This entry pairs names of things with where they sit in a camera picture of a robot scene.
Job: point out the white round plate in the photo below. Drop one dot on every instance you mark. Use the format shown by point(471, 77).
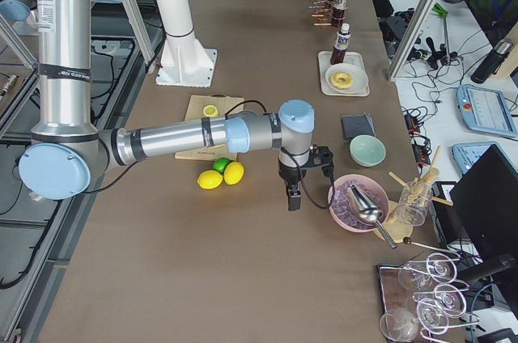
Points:
point(359, 75)

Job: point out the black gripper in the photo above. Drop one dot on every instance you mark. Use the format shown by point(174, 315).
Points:
point(290, 175)

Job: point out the metal ice scoop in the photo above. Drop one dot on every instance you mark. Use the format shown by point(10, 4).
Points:
point(367, 211)

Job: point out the right black usb hub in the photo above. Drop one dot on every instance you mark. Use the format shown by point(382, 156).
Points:
point(422, 153)

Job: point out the right teach pendant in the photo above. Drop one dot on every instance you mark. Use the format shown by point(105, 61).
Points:
point(465, 155)

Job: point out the cream serving tray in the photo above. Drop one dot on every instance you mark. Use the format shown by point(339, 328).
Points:
point(324, 63)

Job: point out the mint green bowl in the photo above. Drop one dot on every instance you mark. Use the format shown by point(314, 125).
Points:
point(367, 150)

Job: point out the whole lemon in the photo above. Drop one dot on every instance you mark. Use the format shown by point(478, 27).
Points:
point(209, 179)
point(233, 173)

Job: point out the left teach pendant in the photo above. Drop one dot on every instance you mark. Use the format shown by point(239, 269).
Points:
point(485, 110)

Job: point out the aluminium frame post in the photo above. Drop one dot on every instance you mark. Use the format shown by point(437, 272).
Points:
point(407, 42)

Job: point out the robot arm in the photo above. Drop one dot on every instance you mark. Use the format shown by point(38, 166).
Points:
point(68, 152)

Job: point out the green lime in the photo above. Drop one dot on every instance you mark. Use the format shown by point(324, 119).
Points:
point(221, 164)

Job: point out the lower whole lemon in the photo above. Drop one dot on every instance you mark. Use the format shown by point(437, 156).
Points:
point(233, 173)

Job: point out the teach pendant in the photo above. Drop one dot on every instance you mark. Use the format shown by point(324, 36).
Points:
point(465, 155)
point(485, 110)

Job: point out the round wooden stand base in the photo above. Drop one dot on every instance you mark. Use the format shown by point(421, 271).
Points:
point(397, 230)

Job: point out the wine glass rack tray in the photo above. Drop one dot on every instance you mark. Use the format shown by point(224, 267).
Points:
point(423, 299)

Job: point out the bamboo cutting board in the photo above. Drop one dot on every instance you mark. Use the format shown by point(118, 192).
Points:
point(194, 111)

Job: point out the left black usb hub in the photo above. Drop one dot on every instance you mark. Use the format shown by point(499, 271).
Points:
point(412, 123)

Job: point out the glazed donut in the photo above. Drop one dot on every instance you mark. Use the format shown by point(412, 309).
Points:
point(342, 80)

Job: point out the half lemon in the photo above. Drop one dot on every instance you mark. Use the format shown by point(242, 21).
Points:
point(210, 110)

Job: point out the reacher grabber tool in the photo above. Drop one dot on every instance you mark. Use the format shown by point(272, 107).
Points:
point(444, 55)

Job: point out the tea bottle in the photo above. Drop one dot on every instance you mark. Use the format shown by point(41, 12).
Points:
point(338, 12)
point(341, 44)

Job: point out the upper whole lemon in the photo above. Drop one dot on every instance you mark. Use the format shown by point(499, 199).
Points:
point(209, 179)

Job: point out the folded grey cloth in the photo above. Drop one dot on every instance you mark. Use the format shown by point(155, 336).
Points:
point(354, 126)

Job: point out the black water bottle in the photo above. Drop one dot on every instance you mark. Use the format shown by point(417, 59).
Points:
point(492, 61)

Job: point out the black usb hub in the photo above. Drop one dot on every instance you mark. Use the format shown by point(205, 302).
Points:
point(412, 123)
point(422, 153)

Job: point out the glass beaker with sticks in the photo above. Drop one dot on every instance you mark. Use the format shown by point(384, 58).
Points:
point(416, 195)

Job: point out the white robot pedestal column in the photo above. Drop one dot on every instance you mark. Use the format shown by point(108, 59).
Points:
point(184, 61)

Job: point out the copper wire bottle rack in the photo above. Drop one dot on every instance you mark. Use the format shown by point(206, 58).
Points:
point(322, 13)

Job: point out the pink ice bowl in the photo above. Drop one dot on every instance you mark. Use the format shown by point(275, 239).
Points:
point(340, 208)

